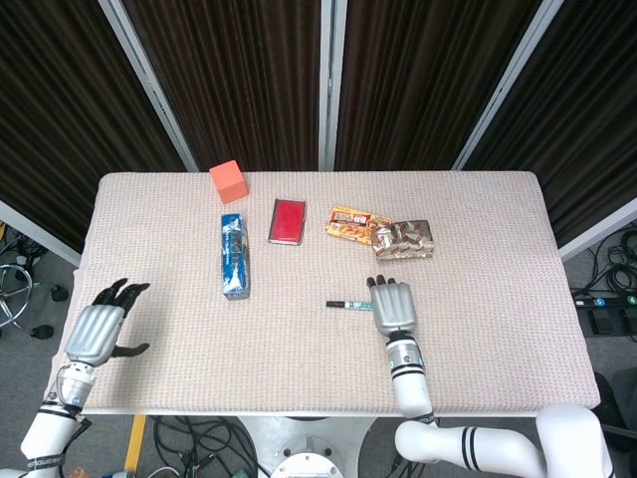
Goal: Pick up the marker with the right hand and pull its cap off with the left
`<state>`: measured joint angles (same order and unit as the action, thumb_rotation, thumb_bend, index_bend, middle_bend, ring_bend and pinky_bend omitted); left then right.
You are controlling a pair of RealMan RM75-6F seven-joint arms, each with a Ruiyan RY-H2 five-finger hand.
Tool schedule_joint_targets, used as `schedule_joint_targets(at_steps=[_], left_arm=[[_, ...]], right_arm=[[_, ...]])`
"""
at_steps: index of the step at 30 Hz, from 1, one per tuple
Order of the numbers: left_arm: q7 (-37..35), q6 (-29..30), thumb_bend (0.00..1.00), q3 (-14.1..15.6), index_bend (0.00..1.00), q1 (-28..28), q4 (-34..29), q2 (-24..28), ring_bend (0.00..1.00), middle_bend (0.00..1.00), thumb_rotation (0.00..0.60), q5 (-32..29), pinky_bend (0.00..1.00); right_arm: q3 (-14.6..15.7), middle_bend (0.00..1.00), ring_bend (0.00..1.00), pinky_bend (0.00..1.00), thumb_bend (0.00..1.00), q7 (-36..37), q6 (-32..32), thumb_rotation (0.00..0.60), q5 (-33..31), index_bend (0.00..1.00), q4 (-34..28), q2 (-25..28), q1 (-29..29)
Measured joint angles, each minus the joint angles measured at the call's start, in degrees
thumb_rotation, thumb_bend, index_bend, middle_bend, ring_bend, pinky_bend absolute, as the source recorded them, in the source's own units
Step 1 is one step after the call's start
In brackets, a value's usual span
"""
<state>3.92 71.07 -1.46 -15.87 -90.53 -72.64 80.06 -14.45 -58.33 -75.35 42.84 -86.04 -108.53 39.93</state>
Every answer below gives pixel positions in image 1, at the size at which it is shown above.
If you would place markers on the green white marker pen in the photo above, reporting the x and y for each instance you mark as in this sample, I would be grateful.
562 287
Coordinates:
358 305

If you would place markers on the blue rectangular box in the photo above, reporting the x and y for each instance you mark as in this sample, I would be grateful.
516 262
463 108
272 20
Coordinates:
235 256

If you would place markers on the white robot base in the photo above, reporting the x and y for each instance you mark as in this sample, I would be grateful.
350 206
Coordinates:
306 460

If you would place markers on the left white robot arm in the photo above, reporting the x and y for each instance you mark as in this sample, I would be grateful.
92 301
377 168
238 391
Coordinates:
52 423

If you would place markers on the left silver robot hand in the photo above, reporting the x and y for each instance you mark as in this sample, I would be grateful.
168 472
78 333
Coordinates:
94 331

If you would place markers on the chrome stool base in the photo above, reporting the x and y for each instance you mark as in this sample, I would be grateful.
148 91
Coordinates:
17 294

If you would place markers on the dark fabric partition panel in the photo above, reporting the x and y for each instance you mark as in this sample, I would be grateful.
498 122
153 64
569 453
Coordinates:
428 74
64 114
234 74
582 124

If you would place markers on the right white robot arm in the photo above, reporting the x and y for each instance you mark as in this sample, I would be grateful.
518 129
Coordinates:
448 440

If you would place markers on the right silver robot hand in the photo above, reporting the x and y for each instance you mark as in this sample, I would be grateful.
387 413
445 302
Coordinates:
393 309

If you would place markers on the black power strip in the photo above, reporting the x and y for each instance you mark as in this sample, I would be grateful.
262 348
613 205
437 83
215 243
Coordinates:
604 301

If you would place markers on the orange snack packet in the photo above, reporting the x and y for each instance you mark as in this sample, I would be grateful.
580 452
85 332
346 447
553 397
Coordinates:
351 224

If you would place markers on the black foot pedal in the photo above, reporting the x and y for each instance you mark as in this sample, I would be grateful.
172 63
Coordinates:
603 321

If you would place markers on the red card case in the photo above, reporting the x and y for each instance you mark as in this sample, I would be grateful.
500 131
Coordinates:
287 221

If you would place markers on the orange foam cube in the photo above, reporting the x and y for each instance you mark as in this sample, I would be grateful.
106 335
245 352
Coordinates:
229 181

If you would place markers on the red white snack bag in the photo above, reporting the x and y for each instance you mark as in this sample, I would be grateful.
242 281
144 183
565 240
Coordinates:
405 241

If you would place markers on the pink woven table cloth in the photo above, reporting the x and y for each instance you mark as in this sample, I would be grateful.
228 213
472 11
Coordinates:
318 358

